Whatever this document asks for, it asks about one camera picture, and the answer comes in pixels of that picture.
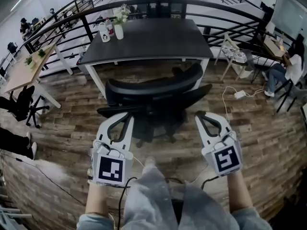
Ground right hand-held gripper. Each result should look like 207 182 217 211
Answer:
194 111 243 177

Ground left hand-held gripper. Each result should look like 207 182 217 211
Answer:
90 111 135 187

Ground black mesh office chair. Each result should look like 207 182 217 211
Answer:
97 62 213 149

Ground person's right forearm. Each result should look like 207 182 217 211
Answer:
226 170 255 212

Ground person's left forearm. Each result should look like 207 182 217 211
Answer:
85 183 114 217

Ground wooden chair with patterned cushion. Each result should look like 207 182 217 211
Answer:
214 32 248 81

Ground person's white shoe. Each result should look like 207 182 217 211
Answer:
143 156 157 170

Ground white box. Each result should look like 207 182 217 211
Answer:
234 63 253 79

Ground person's light grey trousers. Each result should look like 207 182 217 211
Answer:
122 163 241 230

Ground person's light shirt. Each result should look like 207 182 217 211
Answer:
76 207 272 230

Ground black desk with white legs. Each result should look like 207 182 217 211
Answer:
78 18 214 101

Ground white vase with flowers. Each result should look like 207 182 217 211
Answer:
112 3 132 41

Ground clear plastic bottle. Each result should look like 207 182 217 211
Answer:
105 17 115 37

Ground wooden desk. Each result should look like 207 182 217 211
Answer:
262 36 289 61

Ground light wooden table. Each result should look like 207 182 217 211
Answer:
3 43 74 110

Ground black metal railing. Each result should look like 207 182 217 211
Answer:
23 0 298 67

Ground black cabinet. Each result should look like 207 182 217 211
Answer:
131 0 186 19

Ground white floor cable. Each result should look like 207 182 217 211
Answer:
222 85 267 127

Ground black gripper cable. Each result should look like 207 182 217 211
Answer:
116 176 138 230
200 175 221 191

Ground black floor cable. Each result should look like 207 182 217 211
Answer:
0 152 86 206

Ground white metal furniture frame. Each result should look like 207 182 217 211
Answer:
0 193 34 230

